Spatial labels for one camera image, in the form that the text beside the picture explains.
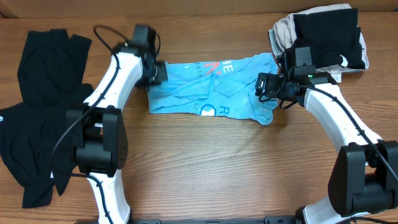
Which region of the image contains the black garment on left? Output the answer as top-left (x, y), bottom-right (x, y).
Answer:
top-left (1, 29), bottom-right (93, 208)

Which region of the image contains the beige folded garment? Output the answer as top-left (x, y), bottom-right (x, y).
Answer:
top-left (273, 3), bottom-right (369, 83)

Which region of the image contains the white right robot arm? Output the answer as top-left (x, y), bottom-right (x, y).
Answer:
top-left (255, 73), bottom-right (397, 223)

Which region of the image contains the light blue t-shirt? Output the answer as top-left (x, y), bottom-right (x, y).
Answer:
top-left (148, 53), bottom-right (279, 125)

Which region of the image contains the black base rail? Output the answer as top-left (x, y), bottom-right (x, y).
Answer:
top-left (126, 215), bottom-right (296, 224)

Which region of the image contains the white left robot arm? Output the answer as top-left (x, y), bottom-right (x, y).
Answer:
top-left (67, 40), bottom-right (167, 223)

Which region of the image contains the grey folded garment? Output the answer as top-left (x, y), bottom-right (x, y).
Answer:
top-left (269, 28), bottom-right (286, 66)

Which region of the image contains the black folded garment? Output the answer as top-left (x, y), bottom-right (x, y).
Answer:
top-left (293, 8), bottom-right (365, 69)

